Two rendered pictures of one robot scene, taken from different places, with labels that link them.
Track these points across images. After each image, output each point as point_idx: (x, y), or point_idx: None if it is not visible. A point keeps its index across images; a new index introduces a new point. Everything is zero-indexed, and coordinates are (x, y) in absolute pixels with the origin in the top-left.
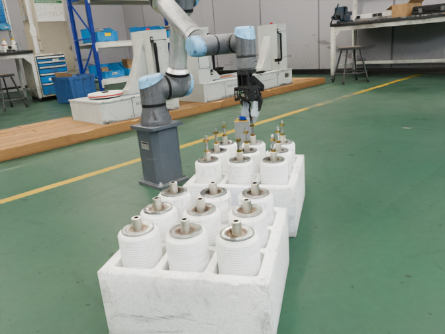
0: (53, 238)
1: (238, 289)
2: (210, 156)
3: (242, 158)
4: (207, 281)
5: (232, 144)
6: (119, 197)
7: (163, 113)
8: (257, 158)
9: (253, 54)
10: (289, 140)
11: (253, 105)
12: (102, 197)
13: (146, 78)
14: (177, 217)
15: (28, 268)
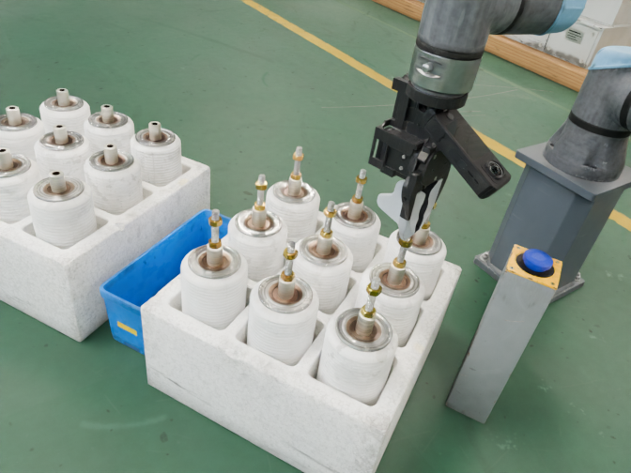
0: (323, 160)
1: None
2: (290, 188)
3: (252, 220)
4: None
5: (399, 247)
6: (451, 216)
7: (574, 145)
8: (296, 269)
9: (426, 43)
10: (375, 347)
11: (395, 190)
12: (456, 201)
13: (603, 48)
14: (100, 144)
15: (256, 146)
